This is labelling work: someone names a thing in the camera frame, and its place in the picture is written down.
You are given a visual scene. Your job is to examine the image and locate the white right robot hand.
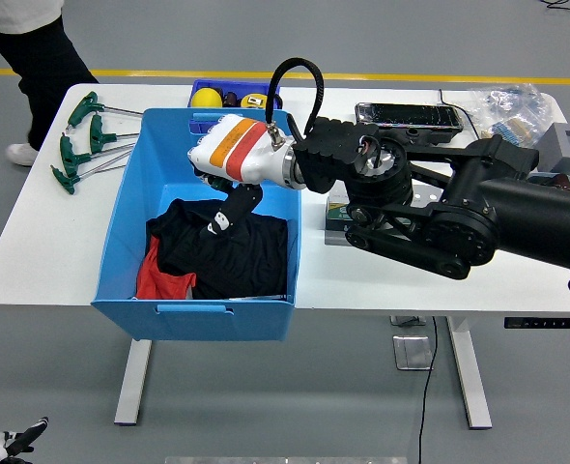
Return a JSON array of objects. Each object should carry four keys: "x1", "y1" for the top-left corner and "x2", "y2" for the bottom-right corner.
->
[{"x1": 186, "y1": 114, "x2": 295, "y2": 238}]

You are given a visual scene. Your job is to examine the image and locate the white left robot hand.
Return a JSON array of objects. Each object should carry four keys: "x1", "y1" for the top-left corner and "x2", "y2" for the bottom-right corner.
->
[{"x1": 0, "y1": 416, "x2": 49, "y2": 464}]

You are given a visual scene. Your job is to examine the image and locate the grey metal wrench stand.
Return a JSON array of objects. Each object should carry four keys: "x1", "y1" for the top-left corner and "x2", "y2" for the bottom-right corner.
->
[{"x1": 324, "y1": 186, "x2": 443, "y2": 247}]

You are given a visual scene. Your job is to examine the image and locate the large green T-handle hex wrench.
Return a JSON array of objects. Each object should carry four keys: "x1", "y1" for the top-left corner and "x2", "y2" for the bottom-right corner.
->
[{"x1": 226, "y1": 293, "x2": 289, "y2": 304}]

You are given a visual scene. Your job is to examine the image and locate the grey box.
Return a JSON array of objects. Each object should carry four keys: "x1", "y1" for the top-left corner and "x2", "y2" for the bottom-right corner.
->
[{"x1": 538, "y1": 121, "x2": 570, "y2": 175}]

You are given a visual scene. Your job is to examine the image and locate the yellow tape measure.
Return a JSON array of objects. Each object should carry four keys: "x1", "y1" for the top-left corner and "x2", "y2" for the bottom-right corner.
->
[{"x1": 239, "y1": 92, "x2": 284, "y2": 109}]

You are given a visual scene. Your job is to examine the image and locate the yellow ball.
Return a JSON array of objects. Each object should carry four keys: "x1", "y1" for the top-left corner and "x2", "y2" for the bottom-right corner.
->
[{"x1": 189, "y1": 87, "x2": 223, "y2": 109}]

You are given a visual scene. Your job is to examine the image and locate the small dark blue tray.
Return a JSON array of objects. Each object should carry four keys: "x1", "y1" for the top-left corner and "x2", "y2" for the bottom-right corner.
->
[{"x1": 186, "y1": 79, "x2": 282, "y2": 110}]

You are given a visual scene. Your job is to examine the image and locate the large blue plastic bin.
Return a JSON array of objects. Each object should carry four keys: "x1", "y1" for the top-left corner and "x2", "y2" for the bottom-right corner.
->
[{"x1": 90, "y1": 106, "x2": 301, "y2": 342}]

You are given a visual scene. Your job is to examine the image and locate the black cloth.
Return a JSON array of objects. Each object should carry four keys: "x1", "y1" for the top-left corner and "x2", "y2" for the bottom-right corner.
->
[{"x1": 144, "y1": 198, "x2": 290, "y2": 301}]

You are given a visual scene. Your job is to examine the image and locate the white table leg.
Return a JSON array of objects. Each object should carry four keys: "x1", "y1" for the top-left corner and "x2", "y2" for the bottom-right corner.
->
[
  {"x1": 446, "y1": 316, "x2": 494, "y2": 430},
  {"x1": 114, "y1": 337, "x2": 153, "y2": 426}
]

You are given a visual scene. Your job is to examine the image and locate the orange cloth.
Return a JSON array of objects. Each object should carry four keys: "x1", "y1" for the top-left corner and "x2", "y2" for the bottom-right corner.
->
[{"x1": 135, "y1": 235, "x2": 198, "y2": 301}]

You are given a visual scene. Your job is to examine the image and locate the black flat glossy device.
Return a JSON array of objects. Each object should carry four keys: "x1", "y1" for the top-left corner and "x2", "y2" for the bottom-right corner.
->
[{"x1": 355, "y1": 101, "x2": 464, "y2": 131}]

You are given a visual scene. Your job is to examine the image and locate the person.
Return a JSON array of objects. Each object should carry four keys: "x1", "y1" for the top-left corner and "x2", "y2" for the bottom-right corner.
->
[{"x1": 0, "y1": 0, "x2": 100, "y2": 168}]

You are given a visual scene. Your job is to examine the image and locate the taped component strip bundle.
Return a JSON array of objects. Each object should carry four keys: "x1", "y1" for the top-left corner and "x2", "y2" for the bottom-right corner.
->
[{"x1": 480, "y1": 118, "x2": 532, "y2": 144}]

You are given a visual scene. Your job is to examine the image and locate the clear plastic bag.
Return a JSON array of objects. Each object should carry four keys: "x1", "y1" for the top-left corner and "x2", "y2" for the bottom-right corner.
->
[{"x1": 469, "y1": 82, "x2": 555, "y2": 149}]

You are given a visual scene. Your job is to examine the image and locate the black table control panel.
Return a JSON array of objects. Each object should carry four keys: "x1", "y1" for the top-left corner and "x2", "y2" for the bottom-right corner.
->
[{"x1": 502, "y1": 316, "x2": 570, "y2": 330}]

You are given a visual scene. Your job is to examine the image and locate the black bracket mount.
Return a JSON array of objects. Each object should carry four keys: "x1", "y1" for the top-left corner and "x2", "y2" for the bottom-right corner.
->
[{"x1": 376, "y1": 126, "x2": 465, "y2": 146}]

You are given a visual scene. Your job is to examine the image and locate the black adapter cord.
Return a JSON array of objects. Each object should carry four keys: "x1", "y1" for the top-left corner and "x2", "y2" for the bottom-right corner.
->
[{"x1": 438, "y1": 88, "x2": 477, "y2": 130}]

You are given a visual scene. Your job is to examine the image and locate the black floor cable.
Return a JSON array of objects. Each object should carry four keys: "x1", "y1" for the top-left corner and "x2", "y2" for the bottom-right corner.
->
[
  {"x1": 416, "y1": 316, "x2": 439, "y2": 464},
  {"x1": 540, "y1": 0, "x2": 570, "y2": 20}
]

